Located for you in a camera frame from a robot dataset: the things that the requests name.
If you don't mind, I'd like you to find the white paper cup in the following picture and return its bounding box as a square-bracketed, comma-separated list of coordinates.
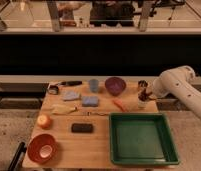
[138, 99, 147, 109]

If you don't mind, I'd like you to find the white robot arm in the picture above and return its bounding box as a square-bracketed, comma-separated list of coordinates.
[138, 65, 201, 119]

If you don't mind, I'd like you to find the blue plastic cup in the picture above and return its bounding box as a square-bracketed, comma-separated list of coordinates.
[88, 79, 99, 93]

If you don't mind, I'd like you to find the small white cup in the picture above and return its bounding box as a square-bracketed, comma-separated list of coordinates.
[39, 145, 53, 158]

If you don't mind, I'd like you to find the orange carrot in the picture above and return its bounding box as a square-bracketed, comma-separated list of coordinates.
[113, 99, 127, 112]

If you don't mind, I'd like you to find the purple bowl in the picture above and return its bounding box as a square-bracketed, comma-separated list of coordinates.
[105, 77, 126, 96]

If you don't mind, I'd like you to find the green plastic tray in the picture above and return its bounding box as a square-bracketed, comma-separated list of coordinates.
[109, 113, 180, 166]

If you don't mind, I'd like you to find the blue sponge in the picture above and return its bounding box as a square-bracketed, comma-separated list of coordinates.
[82, 96, 99, 107]

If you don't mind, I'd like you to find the metal fork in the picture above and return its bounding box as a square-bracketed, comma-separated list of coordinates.
[82, 112, 109, 116]

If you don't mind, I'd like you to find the wooden board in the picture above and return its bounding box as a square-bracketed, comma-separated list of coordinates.
[21, 80, 160, 170]

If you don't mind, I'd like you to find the light blue cloth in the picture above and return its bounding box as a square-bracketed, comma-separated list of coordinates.
[63, 91, 81, 101]

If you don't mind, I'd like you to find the black rectangular block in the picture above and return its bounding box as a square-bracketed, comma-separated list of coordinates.
[71, 123, 93, 133]

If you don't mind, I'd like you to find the orange fruit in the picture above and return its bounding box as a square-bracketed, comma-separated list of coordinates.
[37, 115, 52, 129]

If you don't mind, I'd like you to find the red bowl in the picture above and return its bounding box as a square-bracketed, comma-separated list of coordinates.
[27, 134, 57, 164]

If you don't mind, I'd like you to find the black bar handle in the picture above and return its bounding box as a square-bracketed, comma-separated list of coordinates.
[7, 142, 27, 171]

